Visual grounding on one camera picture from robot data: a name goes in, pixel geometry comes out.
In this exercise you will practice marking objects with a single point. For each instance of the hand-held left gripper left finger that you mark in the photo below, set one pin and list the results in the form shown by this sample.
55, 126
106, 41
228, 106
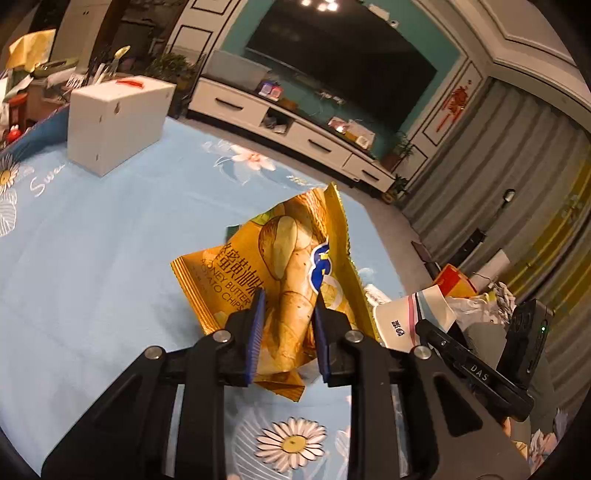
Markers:
256, 332

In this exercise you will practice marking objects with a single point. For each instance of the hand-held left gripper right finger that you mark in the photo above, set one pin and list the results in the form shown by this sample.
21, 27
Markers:
321, 332

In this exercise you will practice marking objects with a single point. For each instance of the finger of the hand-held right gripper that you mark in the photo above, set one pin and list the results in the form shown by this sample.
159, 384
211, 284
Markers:
438, 337

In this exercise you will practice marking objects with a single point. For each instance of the white striped paper cup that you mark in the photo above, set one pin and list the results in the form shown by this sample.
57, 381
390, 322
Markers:
401, 323

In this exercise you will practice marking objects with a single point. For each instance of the yellow potato chips bag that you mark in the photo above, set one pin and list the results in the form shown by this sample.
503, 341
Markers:
286, 258

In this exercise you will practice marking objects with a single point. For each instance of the bag of crumpled paper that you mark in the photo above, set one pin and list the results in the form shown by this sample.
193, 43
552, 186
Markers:
503, 297

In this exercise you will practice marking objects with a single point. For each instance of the red shopping bag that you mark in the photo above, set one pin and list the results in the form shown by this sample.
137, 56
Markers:
455, 281

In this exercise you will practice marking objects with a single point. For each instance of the white roll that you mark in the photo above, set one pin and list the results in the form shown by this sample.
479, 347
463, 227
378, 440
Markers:
495, 263

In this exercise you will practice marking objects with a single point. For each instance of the dark brown floor mat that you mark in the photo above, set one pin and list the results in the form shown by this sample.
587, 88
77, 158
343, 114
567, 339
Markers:
422, 251

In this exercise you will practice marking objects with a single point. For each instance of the black upright vacuum cleaner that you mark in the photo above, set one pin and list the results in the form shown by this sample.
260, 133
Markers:
471, 247

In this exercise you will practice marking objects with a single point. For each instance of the yellow patterned curtain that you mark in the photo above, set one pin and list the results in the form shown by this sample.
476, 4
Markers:
554, 240

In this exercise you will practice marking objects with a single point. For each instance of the potted plant in yellow pot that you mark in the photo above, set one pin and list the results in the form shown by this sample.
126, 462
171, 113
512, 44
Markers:
396, 187

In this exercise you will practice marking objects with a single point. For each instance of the blue floral tablecloth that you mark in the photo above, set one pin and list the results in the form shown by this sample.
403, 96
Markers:
115, 254

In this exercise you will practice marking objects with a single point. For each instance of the white TV cabinet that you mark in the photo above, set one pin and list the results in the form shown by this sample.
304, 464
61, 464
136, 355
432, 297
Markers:
318, 143

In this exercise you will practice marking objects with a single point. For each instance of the grey curtain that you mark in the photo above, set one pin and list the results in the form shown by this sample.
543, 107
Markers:
485, 152

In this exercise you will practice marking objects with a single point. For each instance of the potted plant in brown pot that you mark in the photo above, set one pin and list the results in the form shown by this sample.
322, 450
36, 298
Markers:
400, 147

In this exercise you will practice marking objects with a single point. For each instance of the yellow desk calendar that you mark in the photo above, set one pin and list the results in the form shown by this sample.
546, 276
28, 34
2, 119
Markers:
360, 134

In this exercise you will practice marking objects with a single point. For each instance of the white cardboard box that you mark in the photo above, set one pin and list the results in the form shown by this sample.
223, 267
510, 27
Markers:
115, 124

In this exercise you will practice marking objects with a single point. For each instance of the grey flat panel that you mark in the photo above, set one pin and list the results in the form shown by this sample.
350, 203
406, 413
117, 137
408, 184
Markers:
235, 69

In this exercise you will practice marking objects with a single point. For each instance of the black television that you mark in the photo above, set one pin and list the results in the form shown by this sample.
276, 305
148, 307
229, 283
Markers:
341, 60

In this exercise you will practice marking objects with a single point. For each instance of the group of leafy potted plants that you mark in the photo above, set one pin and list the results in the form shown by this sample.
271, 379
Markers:
171, 69

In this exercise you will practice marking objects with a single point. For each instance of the yellow paper bag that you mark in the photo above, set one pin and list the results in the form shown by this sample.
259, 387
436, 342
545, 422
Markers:
30, 48

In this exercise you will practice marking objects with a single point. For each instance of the red wall decoration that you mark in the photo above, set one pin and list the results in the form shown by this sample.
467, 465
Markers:
455, 101

